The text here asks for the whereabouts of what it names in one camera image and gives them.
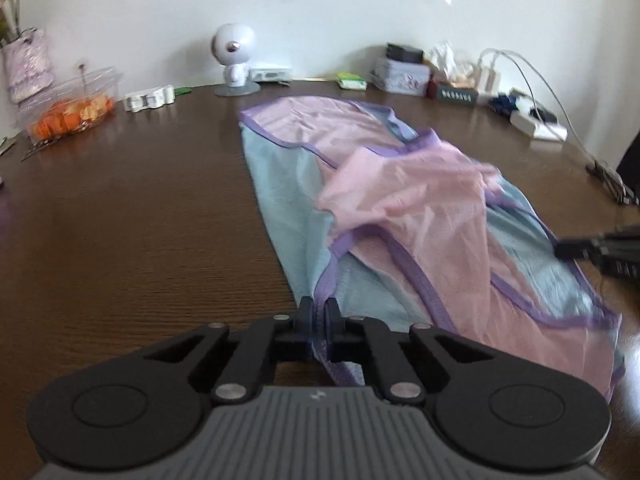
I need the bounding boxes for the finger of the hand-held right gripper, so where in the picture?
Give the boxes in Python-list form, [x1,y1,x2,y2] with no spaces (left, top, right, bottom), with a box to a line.
[555,234,607,262]

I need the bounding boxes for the white round-headed robot toy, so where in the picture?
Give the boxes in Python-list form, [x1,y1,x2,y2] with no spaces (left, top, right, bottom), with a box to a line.
[210,22,262,97]

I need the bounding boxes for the small black box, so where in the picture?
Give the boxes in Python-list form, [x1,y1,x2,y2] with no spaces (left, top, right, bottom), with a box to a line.
[386,43,425,65]

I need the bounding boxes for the white power strip with cables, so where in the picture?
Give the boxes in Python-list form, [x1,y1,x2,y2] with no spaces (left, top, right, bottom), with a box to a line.
[492,49,640,206]

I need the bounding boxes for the small white flat device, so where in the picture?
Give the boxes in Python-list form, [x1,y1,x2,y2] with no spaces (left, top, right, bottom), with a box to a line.
[248,64,293,83]

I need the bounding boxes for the printed tin box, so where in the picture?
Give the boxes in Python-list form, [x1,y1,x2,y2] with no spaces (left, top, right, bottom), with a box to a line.
[371,56,432,96]

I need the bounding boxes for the black power adapter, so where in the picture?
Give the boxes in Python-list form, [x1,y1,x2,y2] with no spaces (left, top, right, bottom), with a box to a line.
[510,89,559,124]

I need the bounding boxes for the white crumpled tissue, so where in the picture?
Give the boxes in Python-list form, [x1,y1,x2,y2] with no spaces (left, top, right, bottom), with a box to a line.
[429,40,459,79]

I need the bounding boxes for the green white packet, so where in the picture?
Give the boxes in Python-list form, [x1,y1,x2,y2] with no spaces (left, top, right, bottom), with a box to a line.
[335,72,370,92]

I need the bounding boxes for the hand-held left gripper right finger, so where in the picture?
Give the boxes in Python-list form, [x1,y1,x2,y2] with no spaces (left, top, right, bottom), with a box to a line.
[325,299,496,406]

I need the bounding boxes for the small white plastic gadget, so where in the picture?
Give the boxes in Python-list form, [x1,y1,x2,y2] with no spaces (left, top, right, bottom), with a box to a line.
[123,85,176,112]

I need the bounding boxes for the dark green tissue box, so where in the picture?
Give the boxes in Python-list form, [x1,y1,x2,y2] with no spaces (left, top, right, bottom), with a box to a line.
[427,79,476,110]

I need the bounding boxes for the pink blue purple-trimmed vest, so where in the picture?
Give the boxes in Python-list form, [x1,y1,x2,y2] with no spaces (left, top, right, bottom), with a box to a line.
[237,95,626,406]

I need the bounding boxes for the clear container of orange fruit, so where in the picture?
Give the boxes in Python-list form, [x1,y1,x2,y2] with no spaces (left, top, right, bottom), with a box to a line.
[15,66,124,144]

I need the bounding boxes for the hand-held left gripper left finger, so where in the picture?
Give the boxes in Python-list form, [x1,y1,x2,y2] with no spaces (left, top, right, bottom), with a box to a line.
[142,299,315,406]

